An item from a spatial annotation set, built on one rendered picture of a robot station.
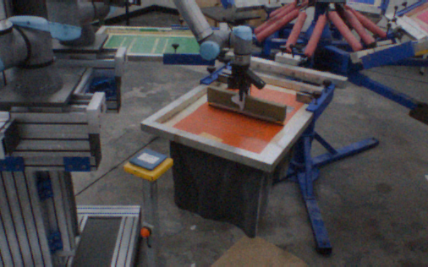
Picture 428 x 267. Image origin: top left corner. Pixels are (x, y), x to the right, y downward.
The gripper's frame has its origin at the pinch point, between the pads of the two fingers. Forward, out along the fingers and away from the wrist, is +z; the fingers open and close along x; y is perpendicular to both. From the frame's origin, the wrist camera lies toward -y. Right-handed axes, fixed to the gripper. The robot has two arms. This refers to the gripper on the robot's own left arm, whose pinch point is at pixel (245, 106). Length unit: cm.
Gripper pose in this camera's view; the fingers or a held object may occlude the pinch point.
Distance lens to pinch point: 193.4
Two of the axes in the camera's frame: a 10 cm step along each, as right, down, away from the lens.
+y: -8.9, -2.1, 4.0
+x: -4.5, 3.9, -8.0
